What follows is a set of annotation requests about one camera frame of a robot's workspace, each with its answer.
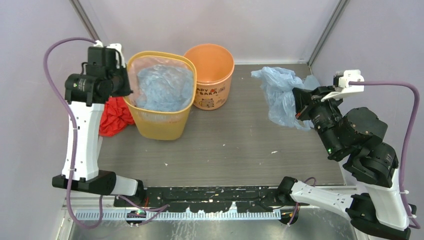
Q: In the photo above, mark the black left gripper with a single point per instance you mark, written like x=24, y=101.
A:
x=126, y=89

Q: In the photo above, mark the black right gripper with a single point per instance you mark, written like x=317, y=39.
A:
x=304, y=99

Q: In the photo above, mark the light blue trash bag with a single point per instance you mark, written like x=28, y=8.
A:
x=277, y=84

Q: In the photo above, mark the yellow mesh trash bin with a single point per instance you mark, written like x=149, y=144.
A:
x=163, y=126

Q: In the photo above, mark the orange round trash bin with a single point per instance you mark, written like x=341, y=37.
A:
x=214, y=66

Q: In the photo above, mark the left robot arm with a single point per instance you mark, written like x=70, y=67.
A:
x=85, y=96

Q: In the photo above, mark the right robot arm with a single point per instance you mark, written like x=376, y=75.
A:
x=356, y=137

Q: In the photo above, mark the red crumpled trash bag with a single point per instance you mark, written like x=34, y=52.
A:
x=115, y=118

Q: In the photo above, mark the blue bag inside yellow bin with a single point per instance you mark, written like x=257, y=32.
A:
x=165, y=88

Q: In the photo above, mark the folded blue bag in corner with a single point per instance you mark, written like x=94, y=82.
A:
x=311, y=82

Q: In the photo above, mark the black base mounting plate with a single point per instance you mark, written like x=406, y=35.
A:
x=212, y=199

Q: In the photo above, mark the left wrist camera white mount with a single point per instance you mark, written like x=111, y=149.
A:
x=117, y=49

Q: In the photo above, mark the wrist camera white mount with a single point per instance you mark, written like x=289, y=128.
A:
x=117, y=49
x=346, y=84

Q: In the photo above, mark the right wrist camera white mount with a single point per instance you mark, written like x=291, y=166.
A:
x=346, y=84

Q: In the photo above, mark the left aluminium frame post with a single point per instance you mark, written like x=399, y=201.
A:
x=84, y=18

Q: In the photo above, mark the aluminium frame post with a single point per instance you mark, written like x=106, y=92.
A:
x=332, y=22
x=84, y=18

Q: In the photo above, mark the right aluminium frame post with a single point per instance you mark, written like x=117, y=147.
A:
x=332, y=22

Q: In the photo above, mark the slotted white cable duct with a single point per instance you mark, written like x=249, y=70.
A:
x=117, y=214

